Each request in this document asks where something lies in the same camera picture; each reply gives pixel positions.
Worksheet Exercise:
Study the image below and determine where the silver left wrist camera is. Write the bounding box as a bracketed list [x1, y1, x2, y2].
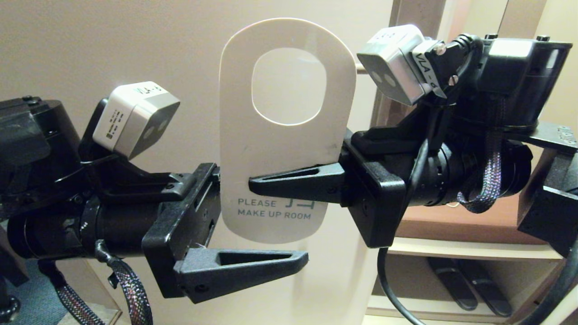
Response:
[93, 82, 180, 161]

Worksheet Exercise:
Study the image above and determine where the beige room door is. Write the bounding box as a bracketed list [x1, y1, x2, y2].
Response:
[0, 0, 447, 325]

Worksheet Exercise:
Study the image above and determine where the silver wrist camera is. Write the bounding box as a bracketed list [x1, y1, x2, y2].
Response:
[357, 25, 447, 107]
[93, 82, 180, 161]

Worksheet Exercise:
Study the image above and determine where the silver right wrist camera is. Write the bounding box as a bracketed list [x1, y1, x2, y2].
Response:
[357, 25, 447, 107]

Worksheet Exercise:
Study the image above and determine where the dark slipper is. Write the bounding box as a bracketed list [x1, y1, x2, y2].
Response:
[427, 258, 478, 312]
[457, 260, 513, 318]

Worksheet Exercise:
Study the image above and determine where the braided arm cable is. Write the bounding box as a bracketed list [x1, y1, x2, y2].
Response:
[38, 239, 154, 325]
[457, 97, 506, 214]

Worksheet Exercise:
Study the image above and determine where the brown leather seat cushion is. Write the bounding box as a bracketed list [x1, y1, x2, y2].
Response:
[396, 192, 549, 246]

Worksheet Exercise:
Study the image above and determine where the white slanted bar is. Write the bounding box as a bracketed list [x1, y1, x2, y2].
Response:
[549, 289, 578, 325]

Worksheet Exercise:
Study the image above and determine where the braided right arm cable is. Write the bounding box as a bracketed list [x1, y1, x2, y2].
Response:
[457, 97, 506, 214]

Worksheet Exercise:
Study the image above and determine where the taupe framed wall mirror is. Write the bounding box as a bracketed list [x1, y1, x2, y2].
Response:
[445, 0, 547, 41]

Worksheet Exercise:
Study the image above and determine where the white low shelf board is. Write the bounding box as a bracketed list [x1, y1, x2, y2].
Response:
[367, 296, 520, 323]

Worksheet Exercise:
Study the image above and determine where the black right camera cable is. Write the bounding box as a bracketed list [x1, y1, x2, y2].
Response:
[377, 34, 578, 325]

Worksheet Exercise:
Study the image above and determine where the blue do-not-disturb door sign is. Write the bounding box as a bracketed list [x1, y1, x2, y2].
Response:
[219, 18, 357, 244]

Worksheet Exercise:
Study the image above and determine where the white bench shelf board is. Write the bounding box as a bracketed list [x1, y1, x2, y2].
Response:
[384, 237, 562, 262]

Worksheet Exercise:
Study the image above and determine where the braided left arm cable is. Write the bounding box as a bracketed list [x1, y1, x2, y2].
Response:
[38, 239, 154, 325]

